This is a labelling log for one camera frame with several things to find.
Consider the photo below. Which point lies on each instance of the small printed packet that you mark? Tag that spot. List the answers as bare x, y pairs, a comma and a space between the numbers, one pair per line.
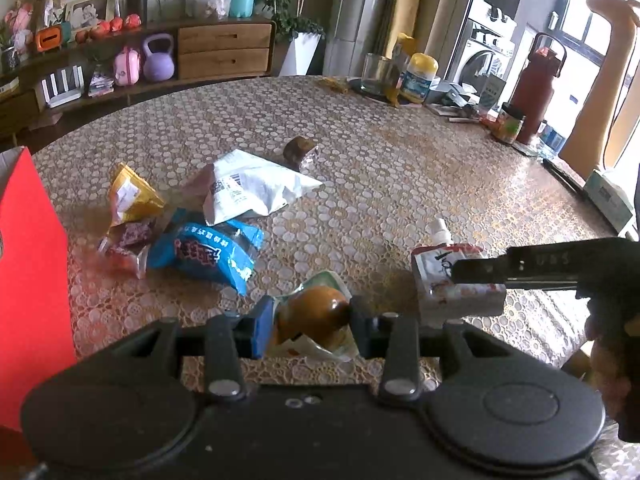
101, 85

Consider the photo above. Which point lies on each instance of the pink flower bouquet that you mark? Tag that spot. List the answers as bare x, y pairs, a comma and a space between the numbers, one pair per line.
20, 17

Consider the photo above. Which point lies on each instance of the orange tissue box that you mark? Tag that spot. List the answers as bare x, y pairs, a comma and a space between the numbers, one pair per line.
49, 39

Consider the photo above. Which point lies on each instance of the teal tissue box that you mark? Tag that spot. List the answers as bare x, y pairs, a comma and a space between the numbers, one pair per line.
607, 200

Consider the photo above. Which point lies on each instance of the tan curved object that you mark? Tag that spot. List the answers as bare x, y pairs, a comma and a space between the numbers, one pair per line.
600, 85

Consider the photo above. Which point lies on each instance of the wooden TV cabinet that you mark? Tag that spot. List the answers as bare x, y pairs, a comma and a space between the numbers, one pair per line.
225, 50

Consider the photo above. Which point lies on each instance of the white snack bag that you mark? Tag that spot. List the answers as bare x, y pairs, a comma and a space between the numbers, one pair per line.
250, 185

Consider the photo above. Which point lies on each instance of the small brown cake packet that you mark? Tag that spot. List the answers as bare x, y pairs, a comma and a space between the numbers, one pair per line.
300, 150

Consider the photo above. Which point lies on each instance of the yellow lid white jar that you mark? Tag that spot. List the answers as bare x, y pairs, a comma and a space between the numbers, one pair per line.
417, 82

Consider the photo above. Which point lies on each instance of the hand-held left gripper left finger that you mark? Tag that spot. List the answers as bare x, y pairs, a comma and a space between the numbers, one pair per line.
262, 330

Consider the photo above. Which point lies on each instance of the dark red small snack packet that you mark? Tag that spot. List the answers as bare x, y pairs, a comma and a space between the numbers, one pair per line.
127, 240

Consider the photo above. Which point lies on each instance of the clear plastic bag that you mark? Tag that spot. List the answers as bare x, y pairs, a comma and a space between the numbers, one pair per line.
212, 2

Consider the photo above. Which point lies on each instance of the white spouted drink pouch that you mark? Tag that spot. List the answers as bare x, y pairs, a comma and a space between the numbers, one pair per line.
435, 280

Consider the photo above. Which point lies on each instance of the white standing air conditioner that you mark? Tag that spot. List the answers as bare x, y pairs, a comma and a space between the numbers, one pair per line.
355, 10

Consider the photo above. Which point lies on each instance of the dark red thermos bottle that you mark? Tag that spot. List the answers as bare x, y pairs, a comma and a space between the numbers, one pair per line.
535, 95

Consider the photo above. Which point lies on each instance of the red apple ornament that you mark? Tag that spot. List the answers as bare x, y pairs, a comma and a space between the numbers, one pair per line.
132, 21
116, 23
81, 36
100, 29

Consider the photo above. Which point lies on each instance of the bread bun packet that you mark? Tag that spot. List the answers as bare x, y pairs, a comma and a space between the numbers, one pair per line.
310, 310

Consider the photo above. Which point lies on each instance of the photo frame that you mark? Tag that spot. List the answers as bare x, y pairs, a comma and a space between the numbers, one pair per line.
90, 10

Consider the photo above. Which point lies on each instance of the black cylinder speaker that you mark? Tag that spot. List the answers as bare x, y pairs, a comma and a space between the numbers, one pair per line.
137, 5

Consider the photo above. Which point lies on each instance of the potted plant white planter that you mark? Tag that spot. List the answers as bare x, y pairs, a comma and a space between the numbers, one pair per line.
305, 55

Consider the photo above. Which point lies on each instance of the purple kettlebell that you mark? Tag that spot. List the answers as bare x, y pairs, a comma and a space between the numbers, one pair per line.
159, 65

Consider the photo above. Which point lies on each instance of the small yellow wrapper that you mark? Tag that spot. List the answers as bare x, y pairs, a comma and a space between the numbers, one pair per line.
334, 85

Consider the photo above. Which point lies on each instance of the clear plastic water bottle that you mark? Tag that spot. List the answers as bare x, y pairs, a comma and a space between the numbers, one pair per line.
552, 140

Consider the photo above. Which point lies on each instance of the person's right hand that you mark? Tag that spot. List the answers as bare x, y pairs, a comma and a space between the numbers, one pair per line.
607, 360

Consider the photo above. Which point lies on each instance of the pink small case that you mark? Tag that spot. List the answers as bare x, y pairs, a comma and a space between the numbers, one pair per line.
126, 67

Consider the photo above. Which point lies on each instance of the white router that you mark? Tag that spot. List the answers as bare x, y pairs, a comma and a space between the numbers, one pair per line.
62, 85

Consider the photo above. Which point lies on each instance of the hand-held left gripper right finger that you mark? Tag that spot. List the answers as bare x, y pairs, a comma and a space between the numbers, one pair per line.
361, 332

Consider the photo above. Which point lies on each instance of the white washing machine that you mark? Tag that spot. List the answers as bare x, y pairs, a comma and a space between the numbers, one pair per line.
480, 60

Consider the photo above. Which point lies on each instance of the red cardboard box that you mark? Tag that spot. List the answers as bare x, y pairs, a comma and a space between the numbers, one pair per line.
35, 285

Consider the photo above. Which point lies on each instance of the grey flat box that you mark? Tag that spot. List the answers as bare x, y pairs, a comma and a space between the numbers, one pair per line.
450, 92

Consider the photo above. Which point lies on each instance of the yellow snack packet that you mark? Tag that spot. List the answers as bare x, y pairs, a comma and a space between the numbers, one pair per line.
132, 195

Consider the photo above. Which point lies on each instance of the small black lid jar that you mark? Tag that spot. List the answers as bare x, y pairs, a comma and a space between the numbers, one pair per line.
508, 125

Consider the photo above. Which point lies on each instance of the blue snack packet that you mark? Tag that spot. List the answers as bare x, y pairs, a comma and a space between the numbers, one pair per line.
200, 255

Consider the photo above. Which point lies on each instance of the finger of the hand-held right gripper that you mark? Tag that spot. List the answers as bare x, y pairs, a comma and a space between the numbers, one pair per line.
540, 270

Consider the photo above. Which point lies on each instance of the glass cup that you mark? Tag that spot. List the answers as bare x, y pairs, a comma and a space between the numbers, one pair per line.
377, 75

